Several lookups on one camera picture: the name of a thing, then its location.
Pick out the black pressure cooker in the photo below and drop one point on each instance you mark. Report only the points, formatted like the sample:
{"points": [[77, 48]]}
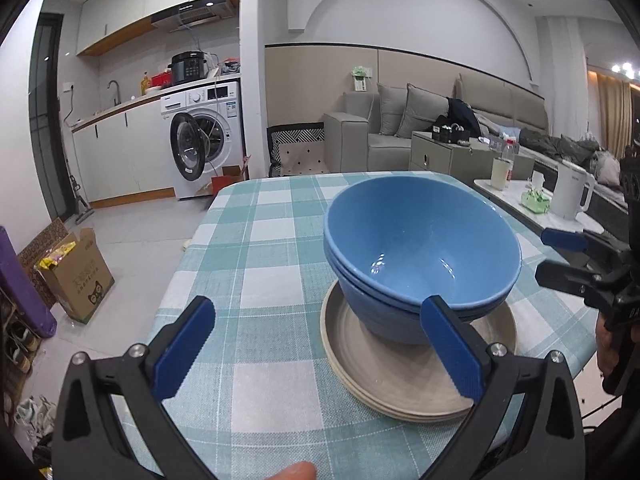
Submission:
{"points": [[189, 67]]}

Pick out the green tissue pack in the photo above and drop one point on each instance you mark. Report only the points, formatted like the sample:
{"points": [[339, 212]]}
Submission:
{"points": [[535, 202]]}

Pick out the black box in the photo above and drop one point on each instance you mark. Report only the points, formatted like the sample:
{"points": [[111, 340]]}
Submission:
{"points": [[450, 132]]}

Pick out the red box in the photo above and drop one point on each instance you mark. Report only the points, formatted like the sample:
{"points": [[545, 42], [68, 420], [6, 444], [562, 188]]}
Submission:
{"points": [[225, 182]]}

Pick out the dark jacket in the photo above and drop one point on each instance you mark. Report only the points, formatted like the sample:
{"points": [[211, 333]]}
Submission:
{"points": [[465, 112]]}

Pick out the dark glass door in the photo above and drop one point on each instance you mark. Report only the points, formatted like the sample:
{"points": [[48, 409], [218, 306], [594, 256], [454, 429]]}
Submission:
{"points": [[47, 110]]}

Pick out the marble coffee table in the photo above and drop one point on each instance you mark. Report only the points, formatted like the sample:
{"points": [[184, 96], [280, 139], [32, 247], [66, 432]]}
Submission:
{"points": [[510, 200]]}

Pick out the grey sofa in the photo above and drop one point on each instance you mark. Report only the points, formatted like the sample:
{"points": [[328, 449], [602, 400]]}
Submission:
{"points": [[350, 145]]}

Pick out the person's left hand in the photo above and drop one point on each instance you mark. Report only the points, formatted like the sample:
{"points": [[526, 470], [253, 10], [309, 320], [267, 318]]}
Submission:
{"points": [[297, 472]]}

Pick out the white kettle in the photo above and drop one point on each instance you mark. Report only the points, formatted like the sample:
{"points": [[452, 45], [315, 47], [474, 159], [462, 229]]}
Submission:
{"points": [[570, 192]]}

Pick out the yellow oil bottle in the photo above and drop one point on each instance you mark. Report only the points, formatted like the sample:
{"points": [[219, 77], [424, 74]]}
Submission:
{"points": [[145, 84]]}

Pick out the purple bag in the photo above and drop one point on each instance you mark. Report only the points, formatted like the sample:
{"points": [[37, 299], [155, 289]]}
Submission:
{"points": [[25, 290]]}

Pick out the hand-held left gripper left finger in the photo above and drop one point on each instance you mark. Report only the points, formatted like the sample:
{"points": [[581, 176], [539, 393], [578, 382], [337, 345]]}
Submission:
{"points": [[182, 345]]}

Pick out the shoe rack with shoes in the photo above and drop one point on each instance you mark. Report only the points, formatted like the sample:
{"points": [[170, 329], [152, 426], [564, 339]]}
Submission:
{"points": [[20, 340]]}

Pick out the white cabinets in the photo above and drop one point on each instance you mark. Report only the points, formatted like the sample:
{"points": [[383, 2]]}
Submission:
{"points": [[135, 0], [125, 155]]}

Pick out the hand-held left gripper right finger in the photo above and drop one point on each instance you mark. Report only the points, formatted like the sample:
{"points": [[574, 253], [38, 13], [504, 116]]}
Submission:
{"points": [[452, 350]]}

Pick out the kitchen faucet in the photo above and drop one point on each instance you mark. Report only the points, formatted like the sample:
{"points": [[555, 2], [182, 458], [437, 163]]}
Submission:
{"points": [[116, 89]]}

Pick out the wooden shoe rack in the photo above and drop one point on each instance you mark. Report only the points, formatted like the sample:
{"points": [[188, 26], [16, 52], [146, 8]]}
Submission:
{"points": [[20, 320]]}

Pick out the cardboard box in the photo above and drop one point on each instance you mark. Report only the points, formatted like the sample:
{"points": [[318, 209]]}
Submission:
{"points": [[87, 290]]}

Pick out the range hood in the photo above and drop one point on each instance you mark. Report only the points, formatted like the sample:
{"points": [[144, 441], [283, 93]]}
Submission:
{"points": [[192, 12]]}

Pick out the red container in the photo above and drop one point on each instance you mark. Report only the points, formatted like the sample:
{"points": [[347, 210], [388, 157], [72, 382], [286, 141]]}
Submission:
{"points": [[161, 80]]}

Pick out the wall control panel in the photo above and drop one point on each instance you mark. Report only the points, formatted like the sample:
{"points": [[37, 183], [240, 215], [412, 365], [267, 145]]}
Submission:
{"points": [[361, 79]]}

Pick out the cream cup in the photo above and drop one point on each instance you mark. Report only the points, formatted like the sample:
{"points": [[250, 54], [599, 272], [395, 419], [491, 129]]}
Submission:
{"points": [[500, 175]]}

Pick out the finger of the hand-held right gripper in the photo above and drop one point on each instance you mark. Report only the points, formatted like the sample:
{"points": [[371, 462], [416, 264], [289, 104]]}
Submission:
{"points": [[565, 277], [565, 239]]}

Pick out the upright vacuum cleaner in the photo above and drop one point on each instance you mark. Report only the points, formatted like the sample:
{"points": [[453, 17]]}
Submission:
{"points": [[82, 212]]}

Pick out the black patterned folding chair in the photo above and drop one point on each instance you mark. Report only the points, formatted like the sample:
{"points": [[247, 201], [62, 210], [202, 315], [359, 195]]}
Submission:
{"points": [[297, 150]]}

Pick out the cream plate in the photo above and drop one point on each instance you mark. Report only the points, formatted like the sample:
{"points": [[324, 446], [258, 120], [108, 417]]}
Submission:
{"points": [[395, 410], [415, 418], [360, 355]]}

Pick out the grey cushion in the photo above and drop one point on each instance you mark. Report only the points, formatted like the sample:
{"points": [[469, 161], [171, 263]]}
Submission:
{"points": [[392, 110], [425, 110]]}

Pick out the person's right hand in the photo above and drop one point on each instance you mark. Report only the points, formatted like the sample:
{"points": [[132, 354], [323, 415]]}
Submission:
{"points": [[604, 345]]}

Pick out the light blue bowl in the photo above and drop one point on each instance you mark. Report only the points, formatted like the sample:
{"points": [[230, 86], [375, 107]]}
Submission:
{"points": [[415, 230]]}

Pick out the white upper cabinets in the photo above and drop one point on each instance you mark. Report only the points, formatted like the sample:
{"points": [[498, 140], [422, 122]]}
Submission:
{"points": [[135, 0]]}

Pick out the plastic bottle red label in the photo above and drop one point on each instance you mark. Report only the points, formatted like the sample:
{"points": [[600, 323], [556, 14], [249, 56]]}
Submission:
{"points": [[509, 157]]}

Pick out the grey clothes pile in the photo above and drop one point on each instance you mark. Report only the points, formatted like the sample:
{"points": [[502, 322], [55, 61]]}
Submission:
{"points": [[565, 147]]}

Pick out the white lower cabinets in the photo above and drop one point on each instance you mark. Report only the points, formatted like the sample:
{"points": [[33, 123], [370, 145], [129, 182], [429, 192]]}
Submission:
{"points": [[125, 155]]}

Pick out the brown patterned carton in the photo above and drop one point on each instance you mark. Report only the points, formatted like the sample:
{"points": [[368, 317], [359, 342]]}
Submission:
{"points": [[45, 237]]}

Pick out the yellow snack packets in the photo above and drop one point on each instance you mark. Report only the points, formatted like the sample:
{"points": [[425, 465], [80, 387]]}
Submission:
{"points": [[57, 257]]}

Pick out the grey cabinet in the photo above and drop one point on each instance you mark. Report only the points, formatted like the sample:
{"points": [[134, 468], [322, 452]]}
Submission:
{"points": [[450, 157]]}

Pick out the white washing machine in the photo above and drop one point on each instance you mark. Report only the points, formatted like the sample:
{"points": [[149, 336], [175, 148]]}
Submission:
{"points": [[220, 97]]}

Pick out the beige curtain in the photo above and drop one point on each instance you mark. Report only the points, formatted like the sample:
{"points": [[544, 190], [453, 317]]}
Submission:
{"points": [[615, 110]]}

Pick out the dark blue bowl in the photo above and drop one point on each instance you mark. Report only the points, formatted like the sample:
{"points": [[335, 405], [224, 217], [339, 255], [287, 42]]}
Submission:
{"points": [[360, 294], [390, 327]]}

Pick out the teal checked tablecloth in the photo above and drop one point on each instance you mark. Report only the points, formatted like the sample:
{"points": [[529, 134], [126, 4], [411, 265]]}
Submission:
{"points": [[280, 240]]}

